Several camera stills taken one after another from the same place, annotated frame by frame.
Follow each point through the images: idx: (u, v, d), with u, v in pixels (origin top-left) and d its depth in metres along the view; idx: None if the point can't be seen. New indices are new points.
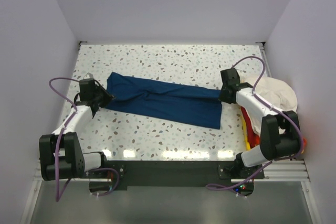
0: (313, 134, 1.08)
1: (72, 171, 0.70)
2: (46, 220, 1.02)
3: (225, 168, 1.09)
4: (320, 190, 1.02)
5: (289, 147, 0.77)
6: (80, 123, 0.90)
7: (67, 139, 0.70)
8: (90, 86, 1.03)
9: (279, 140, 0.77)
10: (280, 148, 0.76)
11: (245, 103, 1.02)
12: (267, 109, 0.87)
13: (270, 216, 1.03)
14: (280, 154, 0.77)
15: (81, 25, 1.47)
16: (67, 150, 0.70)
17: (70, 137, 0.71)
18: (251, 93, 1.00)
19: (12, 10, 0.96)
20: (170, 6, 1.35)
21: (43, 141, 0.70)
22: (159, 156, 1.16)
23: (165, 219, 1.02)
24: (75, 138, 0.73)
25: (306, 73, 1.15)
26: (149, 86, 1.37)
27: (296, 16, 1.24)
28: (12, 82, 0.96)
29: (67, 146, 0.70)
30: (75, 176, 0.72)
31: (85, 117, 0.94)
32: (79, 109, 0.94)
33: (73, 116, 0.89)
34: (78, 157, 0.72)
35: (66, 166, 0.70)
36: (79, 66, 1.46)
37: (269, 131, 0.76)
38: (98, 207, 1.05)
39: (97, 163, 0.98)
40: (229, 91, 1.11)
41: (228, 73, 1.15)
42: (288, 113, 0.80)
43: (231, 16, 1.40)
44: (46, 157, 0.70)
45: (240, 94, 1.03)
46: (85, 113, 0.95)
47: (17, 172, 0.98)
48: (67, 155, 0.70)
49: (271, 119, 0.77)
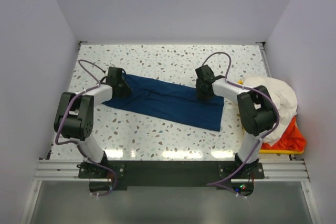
0: (313, 135, 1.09)
1: (78, 127, 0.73)
2: (46, 220, 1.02)
3: (225, 168, 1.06)
4: (320, 190, 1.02)
5: (266, 118, 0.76)
6: (100, 96, 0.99)
7: (84, 98, 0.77)
8: (116, 74, 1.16)
9: (256, 113, 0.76)
10: (259, 120, 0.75)
11: (221, 93, 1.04)
12: (240, 89, 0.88)
13: (270, 216, 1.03)
14: (260, 126, 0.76)
15: (81, 25, 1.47)
16: (81, 108, 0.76)
17: (86, 97, 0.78)
18: (225, 82, 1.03)
19: (11, 10, 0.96)
20: (170, 6, 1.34)
21: (64, 96, 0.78)
22: (159, 156, 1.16)
23: (165, 219, 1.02)
24: (91, 102, 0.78)
25: (307, 73, 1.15)
26: (149, 85, 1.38)
27: (296, 16, 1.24)
28: (12, 83, 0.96)
29: (82, 104, 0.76)
30: (81, 135, 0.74)
31: (104, 94, 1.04)
32: (102, 86, 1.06)
33: (95, 89, 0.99)
34: (87, 118, 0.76)
35: (75, 121, 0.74)
36: (79, 66, 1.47)
37: (244, 105, 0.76)
38: (98, 207, 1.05)
39: (97, 156, 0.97)
40: (206, 86, 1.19)
41: (202, 70, 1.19)
42: (259, 87, 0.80)
43: (231, 16, 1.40)
44: (62, 109, 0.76)
45: (216, 85, 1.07)
46: (106, 91, 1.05)
47: (17, 171, 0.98)
48: (80, 113, 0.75)
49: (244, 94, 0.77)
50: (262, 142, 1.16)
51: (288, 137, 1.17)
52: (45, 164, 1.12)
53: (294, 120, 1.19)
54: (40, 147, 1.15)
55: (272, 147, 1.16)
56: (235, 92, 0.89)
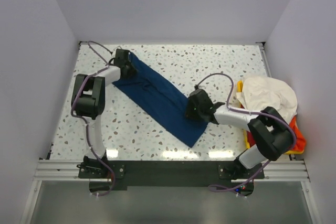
0: (312, 135, 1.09)
1: (92, 105, 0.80)
2: (46, 220, 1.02)
3: (225, 168, 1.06)
4: (320, 190, 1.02)
5: (284, 140, 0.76)
6: (109, 76, 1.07)
7: (96, 80, 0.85)
8: (124, 54, 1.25)
9: (272, 138, 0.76)
10: (278, 145, 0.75)
11: (226, 121, 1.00)
12: (248, 115, 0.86)
13: (270, 216, 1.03)
14: (281, 150, 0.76)
15: (81, 25, 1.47)
16: (95, 88, 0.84)
17: (99, 79, 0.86)
18: (227, 109, 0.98)
19: (12, 10, 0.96)
20: (170, 6, 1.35)
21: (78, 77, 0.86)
22: (159, 156, 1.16)
23: (165, 219, 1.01)
24: (103, 83, 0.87)
25: (307, 73, 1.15)
26: (151, 77, 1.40)
27: (296, 16, 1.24)
28: (12, 83, 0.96)
29: (96, 85, 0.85)
30: (95, 112, 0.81)
31: (114, 74, 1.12)
32: (111, 67, 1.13)
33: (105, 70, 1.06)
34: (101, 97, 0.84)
35: (90, 100, 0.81)
36: (79, 66, 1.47)
37: (260, 134, 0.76)
38: (98, 207, 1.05)
39: (100, 149, 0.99)
40: (208, 117, 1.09)
41: (198, 98, 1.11)
42: (267, 110, 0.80)
43: (231, 16, 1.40)
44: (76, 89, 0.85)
45: (218, 114, 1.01)
46: (115, 72, 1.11)
47: (17, 171, 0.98)
48: (93, 93, 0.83)
49: (256, 122, 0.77)
50: None
51: None
52: (45, 164, 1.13)
53: (294, 120, 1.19)
54: (40, 147, 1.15)
55: None
56: (244, 119, 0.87)
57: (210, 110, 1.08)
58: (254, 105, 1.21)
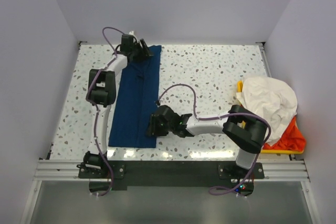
0: (313, 134, 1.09)
1: (107, 97, 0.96)
2: (46, 220, 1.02)
3: (225, 168, 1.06)
4: (319, 190, 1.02)
5: (260, 131, 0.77)
6: (118, 66, 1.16)
7: (108, 75, 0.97)
8: (129, 41, 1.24)
9: (249, 133, 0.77)
10: (256, 137, 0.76)
11: (198, 131, 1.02)
12: (218, 120, 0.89)
13: (270, 216, 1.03)
14: (260, 141, 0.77)
15: (80, 25, 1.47)
16: (107, 82, 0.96)
17: (110, 74, 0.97)
18: (196, 120, 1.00)
19: (11, 10, 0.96)
20: (170, 6, 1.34)
21: (91, 72, 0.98)
22: (159, 156, 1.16)
23: (164, 219, 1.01)
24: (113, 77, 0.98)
25: (307, 72, 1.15)
26: (150, 76, 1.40)
27: (296, 15, 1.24)
28: (12, 83, 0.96)
29: (107, 80, 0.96)
30: (108, 102, 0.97)
31: (122, 64, 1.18)
32: (118, 56, 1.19)
33: (114, 61, 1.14)
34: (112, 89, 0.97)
35: (104, 93, 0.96)
36: (79, 66, 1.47)
37: (237, 135, 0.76)
38: (98, 207, 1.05)
39: (103, 145, 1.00)
40: (180, 132, 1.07)
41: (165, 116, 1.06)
42: (234, 109, 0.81)
43: (231, 16, 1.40)
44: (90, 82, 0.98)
45: (190, 128, 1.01)
46: (123, 61, 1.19)
47: (17, 171, 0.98)
48: (106, 86, 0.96)
49: (229, 126, 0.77)
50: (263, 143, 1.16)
51: (288, 137, 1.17)
52: (45, 164, 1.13)
53: (294, 120, 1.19)
54: (40, 147, 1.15)
55: (272, 147, 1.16)
56: (216, 125, 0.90)
57: (180, 126, 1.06)
58: (254, 105, 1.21)
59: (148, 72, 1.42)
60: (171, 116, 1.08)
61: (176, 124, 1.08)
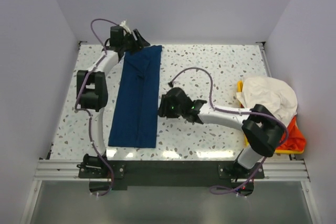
0: (313, 134, 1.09)
1: (97, 100, 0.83)
2: (46, 220, 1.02)
3: (225, 168, 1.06)
4: (319, 190, 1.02)
5: (276, 135, 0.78)
6: (108, 64, 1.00)
7: (97, 76, 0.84)
8: (119, 33, 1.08)
9: (266, 136, 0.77)
10: (272, 141, 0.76)
11: (211, 120, 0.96)
12: (238, 115, 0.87)
13: (270, 216, 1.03)
14: (274, 146, 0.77)
15: (80, 25, 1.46)
16: (97, 84, 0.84)
17: (100, 75, 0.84)
18: (211, 109, 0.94)
19: (11, 10, 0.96)
20: (170, 6, 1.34)
21: (79, 74, 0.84)
22: (159, 156, 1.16)
23: (165, 219, 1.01)
24: (103, 78, 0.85)
25: (307, 72, 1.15)
26: (150, 76, 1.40)
27: (296, 15, 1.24)
28: (12, 83, 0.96)
29: (97, 81, 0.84)
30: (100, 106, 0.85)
31: (112, 61, 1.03)
32: (107, 52, 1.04)
33: (104, 59, 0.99)
34: (104, 92, 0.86)
35: (94, 96, 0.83)
36: (78, 66, 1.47)
37: (255, 134, 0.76)
38: (98, 207, 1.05)
39: (101, 147, 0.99)
40: (190, 116, 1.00)
41: (178, 97, 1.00)
42: (257, 108, 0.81)
43: (231, 16, 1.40)
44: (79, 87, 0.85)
45: (202, 115, 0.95)
46: (114, 57, 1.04)
47: (17, 171, 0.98)
48: (96, 88, 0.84)
49: (250, 124, 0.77)
50: None
51: (288, 137, 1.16)
52: (45, 164, 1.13)
53: (294, 120, 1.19)
54: (40, 147, 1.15)
55: None
56: (234, 120, 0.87)
57: (191, 110, 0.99)
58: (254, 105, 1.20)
59: (147, 72, 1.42)
60: (184, 99, 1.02)
61: (186, 108, 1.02)
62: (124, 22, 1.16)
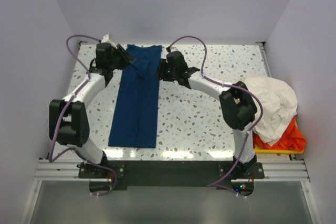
0: (313, 135, 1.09)
1: (75, 136, 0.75)
2: (46, 220, 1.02)
3: (225, 168, 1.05)
4: (319, 190, 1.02)
5: (248, 112, 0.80)
6: (91, 90, 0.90)
7: (74, 108, 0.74)
8: (106, 53, 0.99)
9: (238, 110, 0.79)
10: (241, 116, 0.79)
11: (199, 87, 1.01)
12: (220, 86, 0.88)
13: (270, 216, 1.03)
14: (243, 121, 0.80)
15: (80, 25, 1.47)
16: (74, 117, 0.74)
17: (78, 106, 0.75)
18: (201, 76, 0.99)
19: (11, 10, 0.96)
20: (170, 6, 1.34)
21: (53, 106, 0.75)
22: (159, 156, 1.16)
23: (165, 219, 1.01)
24: (82, 109, 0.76)
25: (307, 72, 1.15)
26: (150, 76, 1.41)
27: (296, 15, 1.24)
28: (12, 83, 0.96)
29: (74, 114, 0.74)
30: (78, 142, 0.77)
31: (97, 86, 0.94)
32: (92, 75, 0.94)
33: (87, 84, 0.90)
34: (82, 126, 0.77)
35: (71, 131, 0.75)
36: (79, 66, 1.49)
37: (227, 104, 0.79)
38: (98, 207, 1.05)
39: (97, 157, 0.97)
40: (181, 81, 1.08)
41: (175, 60, 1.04)
42: (238, 84, 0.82)
43: (231, 16, 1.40)
44: (53, 120, 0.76)
45: (191, 80, 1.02)
46: (98, 82, 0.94)
47: (16, 172, 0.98)
48: (73, 123, 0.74)
49: (227, 95, 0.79)
50: (262, 142, 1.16)
51: (288, 137, 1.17)
52: (45, 164, 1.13)
53: (294, 120, 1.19)
54: (40, 147, 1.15)
55: (272, 147, 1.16)
56: (216, 91, 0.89)
57: (184, 75, 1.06)
58: None
59: (148, 71, 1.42)
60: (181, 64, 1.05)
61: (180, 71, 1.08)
62: (106, 36, 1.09)
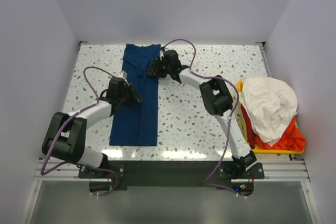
0: (313, 135, 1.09)
1: (68, 151, 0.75)
2: (46, 220, 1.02)
3: (225, 169, 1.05)
4: (320, 190, 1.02)
5: (224, 101, 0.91)
6: (96, 114, 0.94)
7: (76, 123, 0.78)
8: (118, 86, 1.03)
9: (214, 98, 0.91)
10: (218, 103, 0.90)
11: (188, 81, 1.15)
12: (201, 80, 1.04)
13: (270, 216, 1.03)
14: (220, 108, 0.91)
15: (80, 25, 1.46)
16: (73, 132, 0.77)
17: (80, 121, 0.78)
18: (189, 72, 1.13)
19: (11, 10, 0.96)
20: (170, 6, 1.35)
21: (56, 118, 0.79)
22: (159, 156, 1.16)
23: (165, 219, 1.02)
24: (83, 126, 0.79)
25: (307, 72, 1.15)
26: (151, 77, 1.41)
27: (296, 16, 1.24)
28: (12, 83, 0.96)
29: (75, 128, 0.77)
30: (70, 159, 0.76)
31: (102, 112, 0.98)
32: (100, 102, 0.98)
33: (93, 107, 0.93)
34: (79, 144, 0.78)
35: (66, 147, 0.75)
36: (79, 66, 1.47)
37: (205, 93, 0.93)
38: (98, 207, 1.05)
39: (97, 158, 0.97)
40: (174, 76, 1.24)
41: (170, 57, 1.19)
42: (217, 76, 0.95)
43: (231, 16, 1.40)
44: (52, 132, 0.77)
45: (180, 75, 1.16)
46: (104, 108, 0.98)
47: (16, 172, 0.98)
48: (71, 138, 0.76)
49: (206, 85, 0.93)
50: (262, 143, 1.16)
51: (288, 137, 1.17)
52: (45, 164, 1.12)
53: (294, 120, 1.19)
54: (40, 148, 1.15)
55: (272, 147, 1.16)
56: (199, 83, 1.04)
57: (177, 71, 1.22)
58: (254, 105, 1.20)
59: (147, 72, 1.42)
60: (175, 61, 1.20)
61: (174, 66, 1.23)
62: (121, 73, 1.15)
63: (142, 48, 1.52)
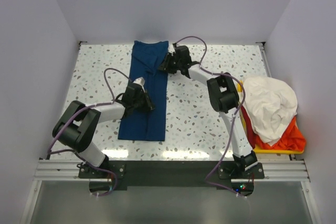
0: (313, 135, 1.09)
1: (76, 138, 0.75)
2: (46, 220, 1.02)
3: (225, 168, 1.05)
4: (320, 189, 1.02)
5: (230, 98, 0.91)
6: (109, 112, 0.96)
7: (91, 113, 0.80)
8: (134, 92, 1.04)
9: (221, 95, 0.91)
10: (223, 100, 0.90)
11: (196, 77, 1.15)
12: (209, 75, 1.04)
13: (270, 216, 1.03)
14: (226, 105, 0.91)
15: (80, 25, 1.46)
16: (86, 121, 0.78)
17: (93, 114, 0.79)
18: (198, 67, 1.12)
19: (11, 10, 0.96)
20: (169, 6, 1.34)
21: (74, 104, 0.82)
22: (159, 156, 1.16)
23: (165, 219, 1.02)
24: (95, 119, 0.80)
25: (307, 72, 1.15)
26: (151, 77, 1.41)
27: (296, 15, 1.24)
28: (11, 83, 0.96)
29: (88, 119, 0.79)
30: (75, 147, 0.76)
31: (115, 114, 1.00)
32: (115, 103, 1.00)
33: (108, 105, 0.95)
34: (88, 135, 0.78)
35: (75, 133, 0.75)
36: (79, 66, 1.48)
37: (211, 89, 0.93)
38: (98, 207, 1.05)
39: (97, 159, 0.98)
40: (183, 71, 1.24)
41: (181, 52, 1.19)
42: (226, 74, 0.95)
43: (231, 16, 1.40)
44: (66, 117, 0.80)
45: (190, 71, 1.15)
46: (117, 109, 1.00)
47: (16, 171, 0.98)
48: (82, 126, 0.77)
49: (213, 81, 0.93)
50: (262, 142, 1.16)
51: (288, 137, 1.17)
52: (45, 164, 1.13)
53: (294, 120, 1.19)
54: (40, 148, 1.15)
55: (272, 147, 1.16)
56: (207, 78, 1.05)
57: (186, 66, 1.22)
58: (254, 104, 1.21)
59: (156, 67, 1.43)
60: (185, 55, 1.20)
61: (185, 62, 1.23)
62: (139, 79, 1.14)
63: (150, 45, 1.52)
